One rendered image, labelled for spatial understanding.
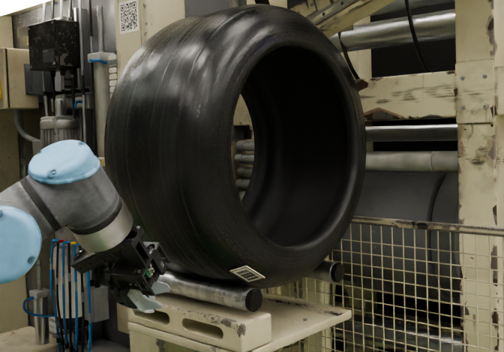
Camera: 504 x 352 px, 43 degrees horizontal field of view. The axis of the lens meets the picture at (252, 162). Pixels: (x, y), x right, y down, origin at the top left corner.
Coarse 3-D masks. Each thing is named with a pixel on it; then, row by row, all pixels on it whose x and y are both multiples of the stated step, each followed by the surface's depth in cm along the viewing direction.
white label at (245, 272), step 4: (240, 268) 121; (244, 268) 120; (248, 268) 120; (232, 272) 122; (236, 272) 122; (240, 272) 122; (244, 272) 122; (248, 272) 122; (252, 272) 122; (256, 272) 122; (240, 276) 123; (244, 276) 123; (248, 276) 123; (252, 276) 123; (256, 276) 123; (260, 276) 123; (244, 280) 125; (248, 280) 125; (252, 280) 125
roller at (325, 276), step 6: (324, 264) 145; (330, 264) 144; (336, 264) 143; (318, 270) 145; (324, 270) 144; (330, 270) 143; (336, 270) 143; (342, 270) 145; (306, 276) 148; (312, 276) 147; (318, 276) 145; (324, 276) 144; (330, 276) 143; (336, 276) 143; (342, 276) 145
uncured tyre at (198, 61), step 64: (128, 64) 130; (192, 64) 116; (256, 64) 121; (320, 64) 140; (128, 128) 121; (192, 128) 113; (256, 128) 166; (320, 128) 162; (128, 192) 124; (192, 192) 114; (256, 192) 164; (320, 192) 160; (192, 256) 122; (256, 256) 122; (320, 256) 137
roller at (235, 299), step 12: (168, 276) 139; (180, 276) 137; (192, 276) 135; (180, 288) 135; (192, 288) 132; (204, 288) 130; (216, 288) 128; (228, 288) 126; (240, 288) 125; (252, 288) 124; (204, 300) 131; (216, 300) 128; (228, 300) 125; (240, 300) 123; (252, 300) 122
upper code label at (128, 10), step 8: (136, 0) 151; (120, 8) 155; (128, 8) 153; (136, 8) 151; (120, 16) 155; (128, 16) 153; (136, 16) 151; (120, 24) 156; (128, 24) 154; (136, 24) 151; (120, 32) 156
